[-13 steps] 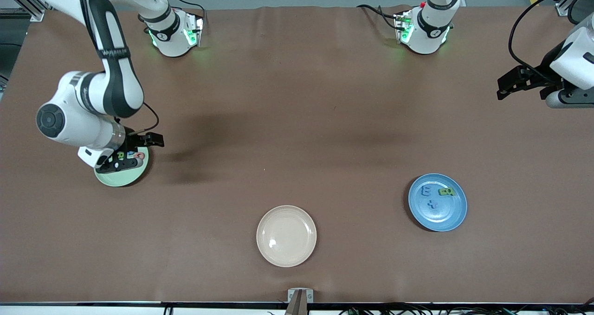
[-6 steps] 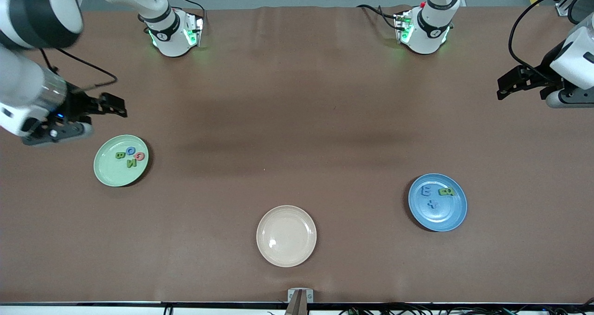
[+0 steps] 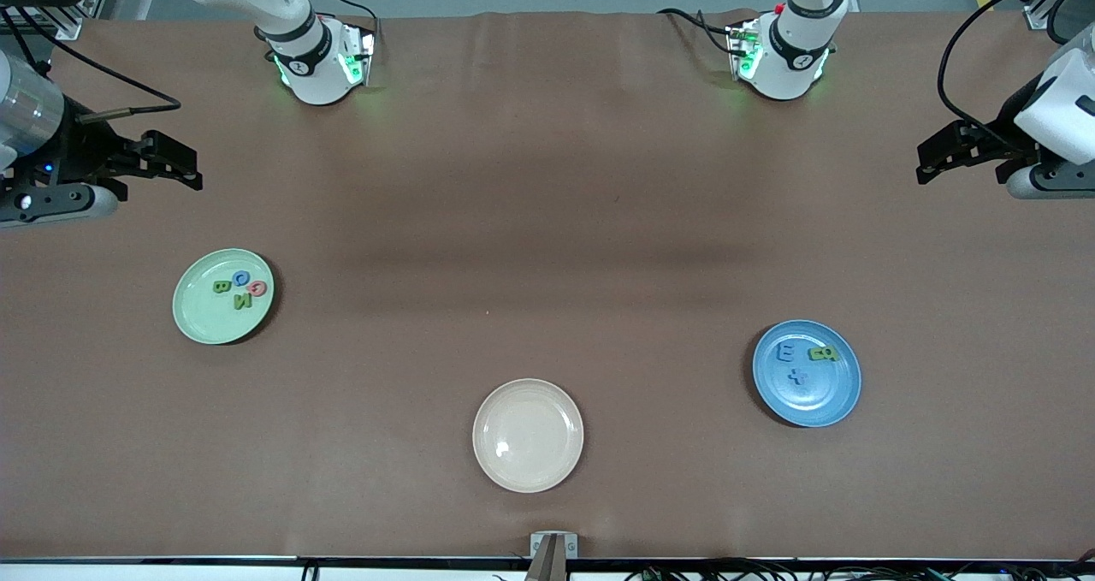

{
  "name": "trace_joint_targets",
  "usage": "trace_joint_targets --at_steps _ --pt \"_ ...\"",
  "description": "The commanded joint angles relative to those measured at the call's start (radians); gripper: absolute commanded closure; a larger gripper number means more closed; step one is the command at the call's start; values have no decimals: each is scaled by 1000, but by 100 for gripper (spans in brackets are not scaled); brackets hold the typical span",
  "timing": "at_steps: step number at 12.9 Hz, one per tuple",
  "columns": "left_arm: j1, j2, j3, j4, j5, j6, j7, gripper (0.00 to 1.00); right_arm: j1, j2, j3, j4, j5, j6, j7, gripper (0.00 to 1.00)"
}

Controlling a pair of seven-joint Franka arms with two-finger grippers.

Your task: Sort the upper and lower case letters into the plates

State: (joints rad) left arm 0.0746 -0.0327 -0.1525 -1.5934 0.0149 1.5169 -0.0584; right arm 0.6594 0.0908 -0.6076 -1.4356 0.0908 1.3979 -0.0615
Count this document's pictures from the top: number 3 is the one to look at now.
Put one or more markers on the blue foam letter x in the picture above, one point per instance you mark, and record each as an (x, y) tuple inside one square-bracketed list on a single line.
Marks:
[(798, 377)]

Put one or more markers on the light green plate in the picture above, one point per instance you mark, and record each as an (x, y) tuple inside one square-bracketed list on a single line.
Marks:
[(205, 316)]

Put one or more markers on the grey metal bracket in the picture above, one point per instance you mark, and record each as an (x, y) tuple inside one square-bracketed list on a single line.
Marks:
[(539, 542)]

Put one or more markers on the beige plate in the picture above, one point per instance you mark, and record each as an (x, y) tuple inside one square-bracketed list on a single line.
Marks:
[(528, 435)]

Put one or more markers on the green foam letter B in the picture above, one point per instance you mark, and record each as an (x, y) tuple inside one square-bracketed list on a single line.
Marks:
[(221, 287)]

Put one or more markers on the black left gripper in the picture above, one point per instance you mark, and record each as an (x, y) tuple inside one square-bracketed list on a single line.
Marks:
[(1001, 133)]

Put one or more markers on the blue foam letter C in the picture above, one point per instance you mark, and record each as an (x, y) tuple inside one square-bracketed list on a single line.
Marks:
[(235, 279)]

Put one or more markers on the aluminium frame profile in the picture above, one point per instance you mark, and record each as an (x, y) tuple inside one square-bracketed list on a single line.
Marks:
[(1039, 12), (64, 20)]

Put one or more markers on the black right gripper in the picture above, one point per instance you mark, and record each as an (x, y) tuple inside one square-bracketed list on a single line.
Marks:
[(79, 153)]

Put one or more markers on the red foam letter Q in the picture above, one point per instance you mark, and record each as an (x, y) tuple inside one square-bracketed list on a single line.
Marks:
[(262, 289)]

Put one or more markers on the green foam letter N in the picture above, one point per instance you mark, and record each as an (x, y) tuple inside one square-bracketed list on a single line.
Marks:
[(243, 300)]

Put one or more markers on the green foam letter p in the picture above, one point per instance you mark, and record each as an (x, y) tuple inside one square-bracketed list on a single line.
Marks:
[(831, 354)]

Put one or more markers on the brown table cover mat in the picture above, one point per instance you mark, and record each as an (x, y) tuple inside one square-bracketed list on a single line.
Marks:
[(547, 179)]

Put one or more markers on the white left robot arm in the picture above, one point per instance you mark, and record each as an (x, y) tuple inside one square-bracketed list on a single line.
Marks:
[(791, 68)]

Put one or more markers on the blue plate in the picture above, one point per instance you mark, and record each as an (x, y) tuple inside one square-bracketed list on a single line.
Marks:
[(813, 397)]

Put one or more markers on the blue foam letter m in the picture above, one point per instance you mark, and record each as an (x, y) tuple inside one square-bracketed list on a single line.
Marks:
[(784, 352)]

